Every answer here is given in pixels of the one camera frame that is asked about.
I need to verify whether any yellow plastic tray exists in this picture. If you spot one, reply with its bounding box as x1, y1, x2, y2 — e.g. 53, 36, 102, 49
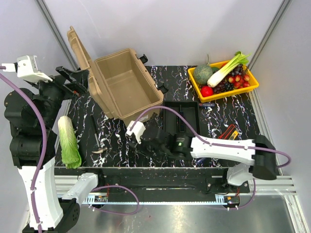
188, 65, 259, 103

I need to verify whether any claw hammer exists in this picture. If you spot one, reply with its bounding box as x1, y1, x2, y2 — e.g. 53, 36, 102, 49
90, 115, 109, 154

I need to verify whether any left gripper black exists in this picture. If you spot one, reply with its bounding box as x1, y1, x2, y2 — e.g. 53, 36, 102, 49
29, 64, 89, 127

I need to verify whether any leek with green leaves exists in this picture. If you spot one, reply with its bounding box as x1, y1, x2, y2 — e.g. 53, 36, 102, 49
207, 51, 250, 88

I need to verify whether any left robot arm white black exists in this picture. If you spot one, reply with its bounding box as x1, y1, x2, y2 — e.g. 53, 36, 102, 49
0, 55, 105, 233

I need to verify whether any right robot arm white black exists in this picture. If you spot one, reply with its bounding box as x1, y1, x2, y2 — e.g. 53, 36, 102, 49
126, 121, 277, 192

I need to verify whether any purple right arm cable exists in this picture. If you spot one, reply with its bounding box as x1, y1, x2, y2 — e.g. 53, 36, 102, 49
131, 105, 292, 211

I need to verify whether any red apple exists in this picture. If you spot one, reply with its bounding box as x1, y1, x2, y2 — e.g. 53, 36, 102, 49
200, 85, 214, 98

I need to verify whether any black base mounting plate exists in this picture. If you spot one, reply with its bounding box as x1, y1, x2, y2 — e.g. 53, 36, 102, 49
77, 166, 250, 203

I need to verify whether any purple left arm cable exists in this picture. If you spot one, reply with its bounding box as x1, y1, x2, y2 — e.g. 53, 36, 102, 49
0, 66, 139, 231

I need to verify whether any black tool box tray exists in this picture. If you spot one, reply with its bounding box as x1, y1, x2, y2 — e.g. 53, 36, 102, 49
163, 101, 201, 135

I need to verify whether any avocado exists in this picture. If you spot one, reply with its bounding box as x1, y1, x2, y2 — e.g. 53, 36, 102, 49
212, 67, 219, 73

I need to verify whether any green melon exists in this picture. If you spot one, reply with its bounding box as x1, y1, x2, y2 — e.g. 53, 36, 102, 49
193, 65, 213, 85

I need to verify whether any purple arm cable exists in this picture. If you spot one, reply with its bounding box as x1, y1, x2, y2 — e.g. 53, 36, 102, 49
0, 66, 139, 231
131, 105, 292, 211

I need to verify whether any black marble pattern mat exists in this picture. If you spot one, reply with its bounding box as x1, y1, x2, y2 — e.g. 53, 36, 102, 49
68, 66, 269, 167

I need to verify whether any napa cabbage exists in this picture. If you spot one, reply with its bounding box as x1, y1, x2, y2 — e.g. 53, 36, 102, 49
58, 116, 82, 169

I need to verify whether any red yellow cherry cluster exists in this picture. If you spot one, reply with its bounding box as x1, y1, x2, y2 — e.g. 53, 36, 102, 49
227, 74, 250, 89

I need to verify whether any dark grape bunch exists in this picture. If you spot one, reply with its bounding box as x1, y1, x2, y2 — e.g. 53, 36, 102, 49
212, 64, 246, 94

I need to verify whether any tan plastic tool box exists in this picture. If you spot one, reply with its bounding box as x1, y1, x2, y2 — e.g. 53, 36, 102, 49
67, 27, 164, 125

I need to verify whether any yellow utility knife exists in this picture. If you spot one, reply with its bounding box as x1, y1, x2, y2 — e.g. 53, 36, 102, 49
229, 131, 239, 140

